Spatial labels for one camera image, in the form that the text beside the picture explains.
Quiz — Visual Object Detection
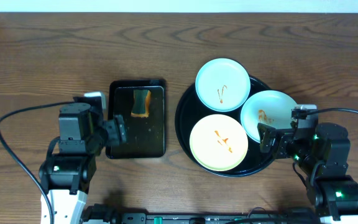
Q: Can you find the pale green plate with sauce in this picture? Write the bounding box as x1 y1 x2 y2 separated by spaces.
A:
240 90 297 143

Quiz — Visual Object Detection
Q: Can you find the orange sponge with green pad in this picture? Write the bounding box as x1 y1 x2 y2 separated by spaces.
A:
131 89 151 118

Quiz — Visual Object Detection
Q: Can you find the yellow plate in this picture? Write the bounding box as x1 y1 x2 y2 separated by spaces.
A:
189 114 249 172

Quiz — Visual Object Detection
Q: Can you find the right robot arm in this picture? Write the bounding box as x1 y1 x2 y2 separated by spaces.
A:
257 119 358 223

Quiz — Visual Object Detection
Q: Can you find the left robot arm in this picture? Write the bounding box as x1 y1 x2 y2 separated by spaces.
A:
39 93 126 223

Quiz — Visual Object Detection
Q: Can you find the black rectangular water tray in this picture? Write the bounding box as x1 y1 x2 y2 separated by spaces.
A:
106 79 166 159

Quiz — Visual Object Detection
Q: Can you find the light blue plate with sauce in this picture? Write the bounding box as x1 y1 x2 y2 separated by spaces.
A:
195 58 250 112

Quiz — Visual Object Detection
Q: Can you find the left black cable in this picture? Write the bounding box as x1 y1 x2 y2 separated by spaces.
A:
0 101 75 224

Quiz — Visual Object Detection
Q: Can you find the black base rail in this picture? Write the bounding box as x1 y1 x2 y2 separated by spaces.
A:
80 204 320 224

